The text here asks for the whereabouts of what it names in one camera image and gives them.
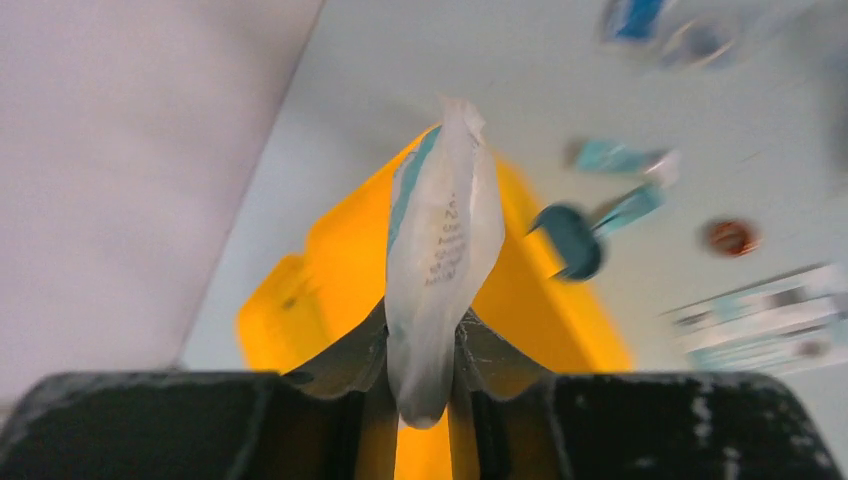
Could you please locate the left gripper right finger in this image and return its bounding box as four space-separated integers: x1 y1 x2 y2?
448 312 842 479

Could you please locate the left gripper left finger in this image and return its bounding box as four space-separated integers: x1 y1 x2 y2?
1 305 398 479

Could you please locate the cotton bag with teal label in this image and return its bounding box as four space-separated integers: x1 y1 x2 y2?
384 97 505 430

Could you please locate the yellow medicine kit box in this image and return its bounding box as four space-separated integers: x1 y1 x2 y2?
237 159 631 479

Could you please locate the teal box latch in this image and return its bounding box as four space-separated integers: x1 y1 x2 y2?
529 203 604 281

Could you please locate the teal tube lower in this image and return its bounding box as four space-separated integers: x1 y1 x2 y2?
592 184 666 236

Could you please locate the teal tube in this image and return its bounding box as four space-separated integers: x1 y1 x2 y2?
574 139 682 188
592 184 666 236

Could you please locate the teal tube upper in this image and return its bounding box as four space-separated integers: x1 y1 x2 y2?
574 139 682 188

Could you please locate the small red round tin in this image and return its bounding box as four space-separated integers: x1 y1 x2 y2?
703 218 761 258

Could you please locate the white teal striped packet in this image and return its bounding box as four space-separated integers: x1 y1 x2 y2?
663 264 847 375

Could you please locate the blue alcohol pad upper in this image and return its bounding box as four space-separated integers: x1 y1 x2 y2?
601 0 667 44

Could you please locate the tape roll in bag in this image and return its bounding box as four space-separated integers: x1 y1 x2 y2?
658 13 743 69

